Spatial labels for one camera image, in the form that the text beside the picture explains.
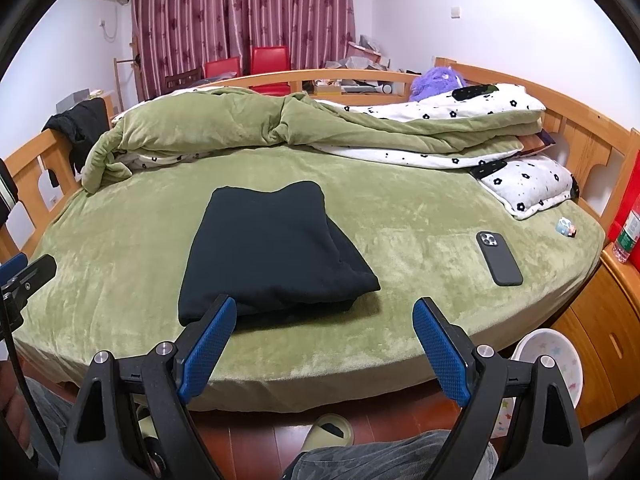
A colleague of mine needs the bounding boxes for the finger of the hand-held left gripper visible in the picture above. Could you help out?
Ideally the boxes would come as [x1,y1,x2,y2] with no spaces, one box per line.
[0,254,28,288]
[12,255,57,301]

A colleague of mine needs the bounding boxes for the wooden nightstand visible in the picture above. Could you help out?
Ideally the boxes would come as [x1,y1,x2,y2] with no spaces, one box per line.
[550,250,640,431]

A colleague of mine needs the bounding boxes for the wooden coat rack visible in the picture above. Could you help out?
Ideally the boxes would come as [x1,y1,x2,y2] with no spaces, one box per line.
[114,35,146,106]

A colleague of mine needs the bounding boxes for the dark wooden chair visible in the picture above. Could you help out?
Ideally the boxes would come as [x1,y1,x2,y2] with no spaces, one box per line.
[165,67,201,93]

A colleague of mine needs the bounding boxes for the wooden bed frame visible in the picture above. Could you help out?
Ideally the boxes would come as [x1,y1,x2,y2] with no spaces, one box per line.
[0,57,640,261]

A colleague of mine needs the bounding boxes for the green-label plastic bottle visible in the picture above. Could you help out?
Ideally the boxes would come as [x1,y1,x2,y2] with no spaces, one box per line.
[612,200,640,263]

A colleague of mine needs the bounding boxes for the pile of boxes and clutter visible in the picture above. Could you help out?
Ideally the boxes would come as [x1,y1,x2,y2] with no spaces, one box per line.
[320,35,416,96]

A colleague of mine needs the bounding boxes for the grey box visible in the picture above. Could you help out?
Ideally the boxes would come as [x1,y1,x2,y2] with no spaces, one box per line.
[56,90,91,111]

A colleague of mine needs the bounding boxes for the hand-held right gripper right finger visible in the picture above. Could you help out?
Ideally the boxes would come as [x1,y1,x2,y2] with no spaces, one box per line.
[411,296,590,480]

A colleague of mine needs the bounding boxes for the person's jeans legs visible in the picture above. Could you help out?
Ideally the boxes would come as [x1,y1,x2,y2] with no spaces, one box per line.
[0,375,498,480]

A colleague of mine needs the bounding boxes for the maroon flower curtain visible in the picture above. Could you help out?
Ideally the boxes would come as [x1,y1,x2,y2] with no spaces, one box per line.
[131,0,357,101]

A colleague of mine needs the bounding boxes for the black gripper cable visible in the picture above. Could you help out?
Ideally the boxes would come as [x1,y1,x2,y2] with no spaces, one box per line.
[0,295,63,468]

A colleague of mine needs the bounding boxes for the white star-print basin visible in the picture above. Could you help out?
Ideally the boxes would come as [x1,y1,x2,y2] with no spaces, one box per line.
[492,329,583,441]

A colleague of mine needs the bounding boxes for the black smartphone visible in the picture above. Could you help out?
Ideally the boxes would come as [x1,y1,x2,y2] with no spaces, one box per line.
[476,230,524,287]

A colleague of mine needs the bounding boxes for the black clothes on bed frame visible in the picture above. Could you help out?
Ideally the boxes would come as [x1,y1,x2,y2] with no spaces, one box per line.
[44,97,108,176]

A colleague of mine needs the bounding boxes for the green flower-lined quilt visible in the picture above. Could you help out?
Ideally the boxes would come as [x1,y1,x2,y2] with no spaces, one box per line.
[82,82,546,193]

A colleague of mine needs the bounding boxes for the black sweatshirt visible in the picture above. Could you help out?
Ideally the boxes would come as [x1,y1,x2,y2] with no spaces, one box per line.
[178,181,381,326]

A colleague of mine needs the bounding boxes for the purple plush toy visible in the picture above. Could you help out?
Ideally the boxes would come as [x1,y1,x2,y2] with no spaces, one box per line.
[410,66,468,103]

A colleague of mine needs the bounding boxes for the red chair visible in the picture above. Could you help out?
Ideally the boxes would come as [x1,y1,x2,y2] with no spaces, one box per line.
[250,46,291,77]
[204,57,241,81]

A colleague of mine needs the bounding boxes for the black white-striped garment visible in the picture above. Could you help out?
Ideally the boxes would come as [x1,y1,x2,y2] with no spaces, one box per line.
[0,160,21,226]

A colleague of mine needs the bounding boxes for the white flower-print pillow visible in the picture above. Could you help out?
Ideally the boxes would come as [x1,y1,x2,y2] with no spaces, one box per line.
[480,155,576,221]

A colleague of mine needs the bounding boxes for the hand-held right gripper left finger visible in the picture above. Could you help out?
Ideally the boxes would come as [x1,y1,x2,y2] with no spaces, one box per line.
[62,295,238,480]

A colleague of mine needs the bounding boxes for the person's left hand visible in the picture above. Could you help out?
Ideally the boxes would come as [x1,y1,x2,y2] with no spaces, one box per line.
[0,360,32,461]

